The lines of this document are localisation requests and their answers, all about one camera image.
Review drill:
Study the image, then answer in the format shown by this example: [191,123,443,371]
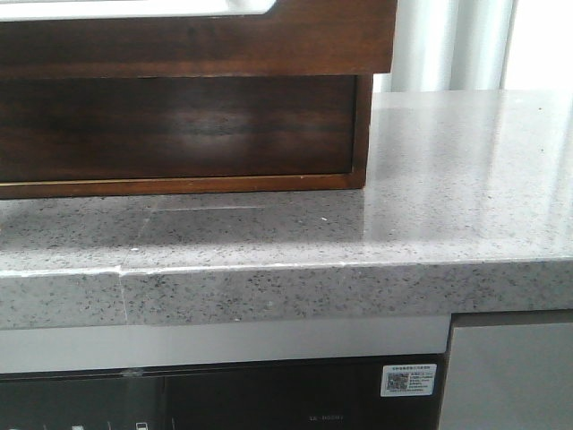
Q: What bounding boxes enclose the grey lower cabinet door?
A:
[439,310,572,429]

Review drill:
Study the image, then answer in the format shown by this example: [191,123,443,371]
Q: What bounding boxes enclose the black built-in appliance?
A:
[1,354,445,429]

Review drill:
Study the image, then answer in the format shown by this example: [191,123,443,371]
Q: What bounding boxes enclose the dark wooden drawer cabinet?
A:
[1,75,372,199]

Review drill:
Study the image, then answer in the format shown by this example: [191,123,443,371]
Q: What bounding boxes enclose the wooden top drawer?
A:
[1,1,398,79]

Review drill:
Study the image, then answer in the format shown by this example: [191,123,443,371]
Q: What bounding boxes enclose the white QR code sticker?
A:
[381,364,438,397]

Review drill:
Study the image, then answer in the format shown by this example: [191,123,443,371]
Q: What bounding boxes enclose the white window curtain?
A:
[374,1,572,92]

